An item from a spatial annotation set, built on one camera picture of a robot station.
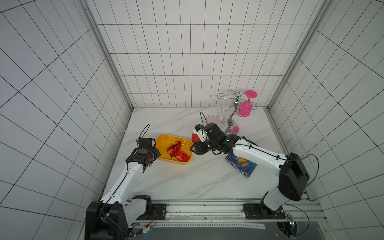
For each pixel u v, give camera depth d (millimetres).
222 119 899
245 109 933
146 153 641
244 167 865
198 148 695
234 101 858
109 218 381
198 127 736
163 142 946
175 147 896
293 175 430
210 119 1043
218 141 620
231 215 727
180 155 890
